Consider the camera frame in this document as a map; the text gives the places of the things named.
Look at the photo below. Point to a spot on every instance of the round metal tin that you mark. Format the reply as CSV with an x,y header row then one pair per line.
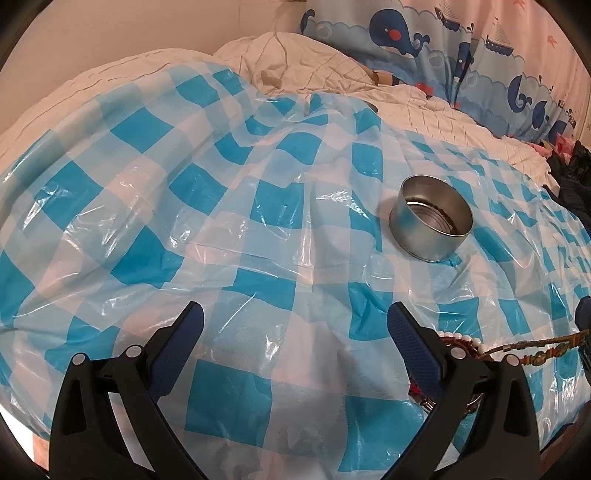
x,y
415,240

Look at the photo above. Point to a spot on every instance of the dark clothes pile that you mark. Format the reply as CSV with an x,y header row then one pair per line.
x,y
577,184

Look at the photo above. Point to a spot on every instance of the silver metal bangle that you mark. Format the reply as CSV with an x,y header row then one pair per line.
x,y
427,406

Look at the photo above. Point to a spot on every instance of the pink cloth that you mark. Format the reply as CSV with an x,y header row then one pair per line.
x,y
558,146

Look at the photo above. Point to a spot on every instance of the whale print curtain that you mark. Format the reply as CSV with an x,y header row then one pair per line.
x,y
392,32

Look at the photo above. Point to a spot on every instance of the white quilt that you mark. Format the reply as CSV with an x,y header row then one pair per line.
x,y
300,60

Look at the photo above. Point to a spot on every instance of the blue checkered plastic sheet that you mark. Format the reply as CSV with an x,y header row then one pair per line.
x,y
277,207

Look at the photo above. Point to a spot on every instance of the small wooden object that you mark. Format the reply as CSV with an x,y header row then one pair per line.
x,y
383,78

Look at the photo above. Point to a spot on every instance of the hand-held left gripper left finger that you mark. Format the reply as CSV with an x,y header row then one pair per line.
x,y
184,337

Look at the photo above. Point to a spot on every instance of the round metal lid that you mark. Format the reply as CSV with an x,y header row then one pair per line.
x,y
372,107

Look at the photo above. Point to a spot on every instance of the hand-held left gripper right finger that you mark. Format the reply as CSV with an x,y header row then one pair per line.
x,y
411,337

